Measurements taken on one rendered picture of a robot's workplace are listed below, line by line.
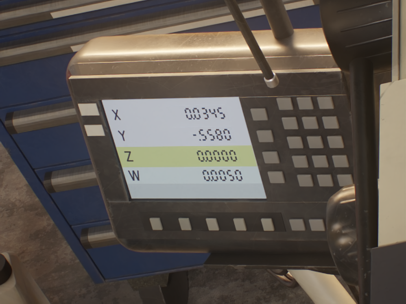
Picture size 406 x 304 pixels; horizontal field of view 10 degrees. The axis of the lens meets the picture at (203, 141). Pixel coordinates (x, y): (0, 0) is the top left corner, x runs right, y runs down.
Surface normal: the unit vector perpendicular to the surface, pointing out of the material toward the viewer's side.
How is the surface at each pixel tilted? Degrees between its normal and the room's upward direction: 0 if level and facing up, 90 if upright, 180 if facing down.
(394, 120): 0
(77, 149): 90
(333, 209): 25
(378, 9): 41
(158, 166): 71
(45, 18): 90
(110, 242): 90
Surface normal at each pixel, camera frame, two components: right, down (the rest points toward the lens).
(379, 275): -0.36, -0.65
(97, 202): -0.11, 0.75
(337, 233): -0.69, -0.02
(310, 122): -0.40, 0.50
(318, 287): -0.17, 0.18
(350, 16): -0.32, 0.00
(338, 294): 0.40, -0.31
